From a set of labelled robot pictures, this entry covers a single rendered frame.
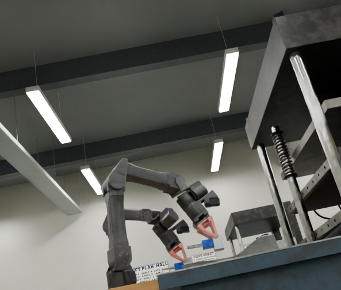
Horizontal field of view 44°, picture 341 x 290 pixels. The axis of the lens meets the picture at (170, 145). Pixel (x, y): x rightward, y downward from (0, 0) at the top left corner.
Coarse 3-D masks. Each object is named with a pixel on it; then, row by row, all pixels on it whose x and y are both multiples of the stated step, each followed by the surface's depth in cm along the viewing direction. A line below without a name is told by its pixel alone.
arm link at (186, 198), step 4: (188, 192) 162; (192, 192) 162; (180, 196) 159; (184, 196) 159; (188, 196) 159; (192, 196) 163; (180, 200) 159; (184, 200) 158; (188, 200) 158; (192, 200) 159; (196, 200) 162; (180, 204) 159; (184, 204) 158; (188, 204) 158; (184, 208) 158
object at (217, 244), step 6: (204, 240) 153; (210, 240) 153; (216, 240) 152; (222, 240) 152; (192, 246) 153; (198, 246) 153; (204, 246) 152; (210, 246) 152; (216, 246) 151; (222, 246) 151
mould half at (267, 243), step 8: (256, 240) 164; (264, 240) 164; (272, 240) 164; (248, 248) 163; (256, 248) 163; (264, 248) 163; (272, 248) 163; (240, 256) 162; (192, 264) 162; (200, 264) 161
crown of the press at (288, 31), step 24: (288, 24) 213; (312, 24) 212; (336, 24) 212; (288, 48) 208; (312, 48) 212; (336, 48) 216; (264, 72) 252; (288, 72) 229; (312, 72) 234; (336, 72) 240; (264, 96) 262; (288, 96) 255; (336, 96) 256; (264, 120) 280; (288, 120) 288
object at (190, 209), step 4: (188, 208) 157; (192, 208) 157; (188, 212) 157; (192, 212) 157; (196, 212) 156; (204, 212) 154; (208, 212) 154; (188, 216) 159; (192, 216) 157; (196, 216) 156; (200, 216) 154; (192, 220) 157; (196, 220) 153; (200, 220) 157
